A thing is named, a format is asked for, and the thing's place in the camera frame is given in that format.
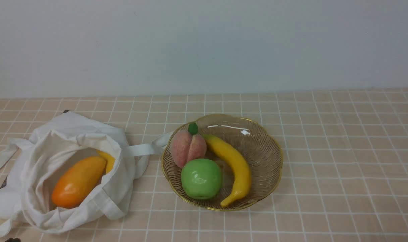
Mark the orange mango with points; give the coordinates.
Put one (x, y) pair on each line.
(78, 181)

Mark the amber glass fruit bowl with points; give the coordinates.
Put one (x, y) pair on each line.
(262, 153)

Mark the yellow fruit inside bag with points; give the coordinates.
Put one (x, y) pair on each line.
(110, 160)

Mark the white cloth tote bag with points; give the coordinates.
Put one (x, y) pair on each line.
(25, 193)

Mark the pink peach with leaf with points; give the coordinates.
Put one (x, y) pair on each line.
(188, 145)

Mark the green apple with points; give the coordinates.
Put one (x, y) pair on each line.
(201, 178)

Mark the yellow banana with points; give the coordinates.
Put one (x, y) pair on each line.
(242, 173)

